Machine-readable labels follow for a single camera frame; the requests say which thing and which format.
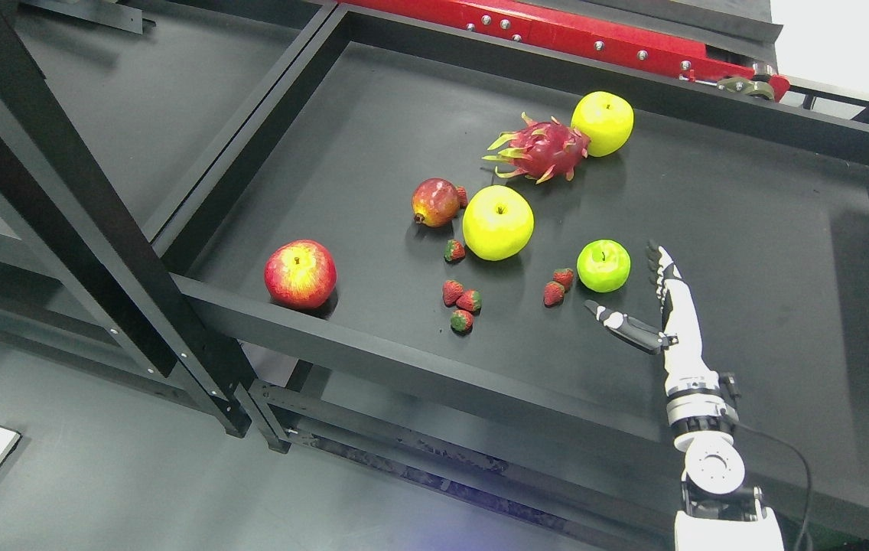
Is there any strawberry lowest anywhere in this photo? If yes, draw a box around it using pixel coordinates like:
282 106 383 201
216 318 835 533
450 309 474 334

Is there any strawberry near pomegranate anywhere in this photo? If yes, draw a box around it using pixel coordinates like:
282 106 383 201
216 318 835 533
444 240 467 264

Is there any strawberry right middle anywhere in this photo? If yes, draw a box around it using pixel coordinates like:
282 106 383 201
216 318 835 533
455 289 481 314

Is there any large yellow apple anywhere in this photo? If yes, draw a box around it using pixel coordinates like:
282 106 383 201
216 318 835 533
462 184 535 261

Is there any red apple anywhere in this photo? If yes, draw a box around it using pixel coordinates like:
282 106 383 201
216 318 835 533
263 240 337 310

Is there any green apple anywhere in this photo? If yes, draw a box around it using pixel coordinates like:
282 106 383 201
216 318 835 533
577 240 633 293

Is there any strawberry left middle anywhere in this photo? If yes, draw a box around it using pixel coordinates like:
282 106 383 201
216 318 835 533
441 279 465 307

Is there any pink dragon fruit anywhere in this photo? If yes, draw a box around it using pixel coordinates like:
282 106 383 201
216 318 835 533
481 112 591 184

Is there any strawberry beside green apple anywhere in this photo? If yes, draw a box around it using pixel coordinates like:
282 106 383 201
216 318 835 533
552 268 574 292

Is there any small strawberry behind pomegranate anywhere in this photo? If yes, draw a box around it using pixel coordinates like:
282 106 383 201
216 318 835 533
455 186 469 208

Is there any black metal shelf rack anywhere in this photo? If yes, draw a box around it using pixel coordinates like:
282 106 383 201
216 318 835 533
0 1 869 549

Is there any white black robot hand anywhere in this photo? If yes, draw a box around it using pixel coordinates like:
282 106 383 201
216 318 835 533
584 241 719 398

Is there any red pomegranate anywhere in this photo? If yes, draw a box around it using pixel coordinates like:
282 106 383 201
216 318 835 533
412 178 461 227

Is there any red metal beam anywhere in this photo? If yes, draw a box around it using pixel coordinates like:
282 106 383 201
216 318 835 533
352 1 790 101

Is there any yellow apple back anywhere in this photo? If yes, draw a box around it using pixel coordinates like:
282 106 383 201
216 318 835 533
571 91 635 157

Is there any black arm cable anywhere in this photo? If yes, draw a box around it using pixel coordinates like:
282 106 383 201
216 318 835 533
733 421 815 551

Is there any strawberry lower beside apple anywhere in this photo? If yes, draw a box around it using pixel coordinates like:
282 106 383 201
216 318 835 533
542 280 566 308

